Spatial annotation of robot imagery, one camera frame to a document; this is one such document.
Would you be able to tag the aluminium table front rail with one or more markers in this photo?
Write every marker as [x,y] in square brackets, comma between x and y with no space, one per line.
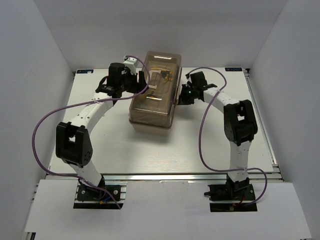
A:
[276,176]

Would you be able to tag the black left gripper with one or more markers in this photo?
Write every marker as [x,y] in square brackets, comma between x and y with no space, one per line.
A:
[137,86]

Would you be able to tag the blue label sticker right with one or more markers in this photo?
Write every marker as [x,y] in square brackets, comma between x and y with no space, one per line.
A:
[233,69]

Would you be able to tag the long yellow black T-handle key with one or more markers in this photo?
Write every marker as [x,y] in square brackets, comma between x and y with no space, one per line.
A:
[167,79]

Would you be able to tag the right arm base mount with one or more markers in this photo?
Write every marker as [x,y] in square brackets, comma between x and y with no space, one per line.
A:
[223,200]

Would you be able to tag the beige plastic toolbox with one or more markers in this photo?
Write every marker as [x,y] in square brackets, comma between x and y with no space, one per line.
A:
[153,111]

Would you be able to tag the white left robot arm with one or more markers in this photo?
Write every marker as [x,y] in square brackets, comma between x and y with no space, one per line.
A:
[73,144]

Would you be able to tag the blue label sticker left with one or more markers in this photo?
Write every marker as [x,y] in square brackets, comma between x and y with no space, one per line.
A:
[84,71]

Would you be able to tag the blue label sticker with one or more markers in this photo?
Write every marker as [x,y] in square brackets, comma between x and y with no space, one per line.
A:
[233,69]
[84,71]

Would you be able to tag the yellow black T-handle hex key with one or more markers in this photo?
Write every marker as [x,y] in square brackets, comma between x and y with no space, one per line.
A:
[153,97]

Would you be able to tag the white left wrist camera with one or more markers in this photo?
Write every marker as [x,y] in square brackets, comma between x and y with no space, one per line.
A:
[131,63]

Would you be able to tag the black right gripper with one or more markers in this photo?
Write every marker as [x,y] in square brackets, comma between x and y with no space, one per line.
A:
[182,100]

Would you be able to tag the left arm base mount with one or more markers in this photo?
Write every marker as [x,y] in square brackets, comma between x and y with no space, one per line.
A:
[91,198]

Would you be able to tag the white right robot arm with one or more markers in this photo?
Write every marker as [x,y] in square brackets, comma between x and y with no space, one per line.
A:
[239,123]

